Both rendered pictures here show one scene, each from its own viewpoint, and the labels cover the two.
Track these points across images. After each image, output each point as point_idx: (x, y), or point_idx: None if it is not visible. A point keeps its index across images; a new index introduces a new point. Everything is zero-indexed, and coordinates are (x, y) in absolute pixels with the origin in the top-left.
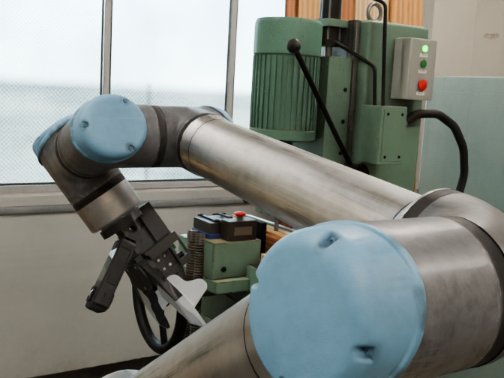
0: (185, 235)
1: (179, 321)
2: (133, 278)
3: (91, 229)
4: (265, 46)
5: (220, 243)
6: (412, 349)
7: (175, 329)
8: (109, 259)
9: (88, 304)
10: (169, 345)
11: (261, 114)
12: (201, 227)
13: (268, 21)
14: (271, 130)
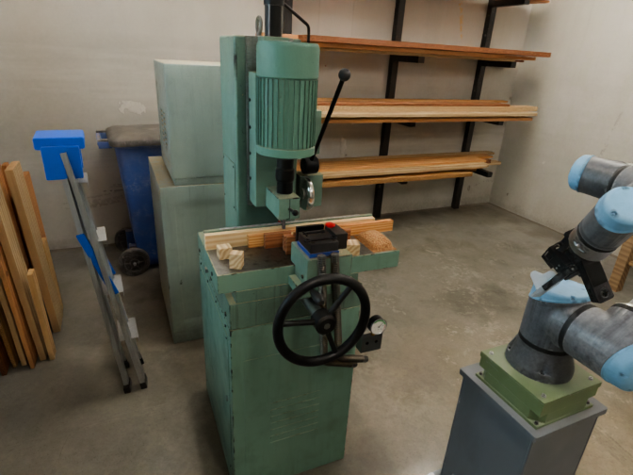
0: (221, 272)
1: (368, 320)
2: (572, 275)
3: (606, 257)
4: (307, 73)
5: (349, 252)
6: None
7: (365, 329)
8: (597, 270)
9: (608, 298)
10: (354, 344)
11: (303, 137)
12: (324, 249)
13: (309, 48)
14: (310, 148)
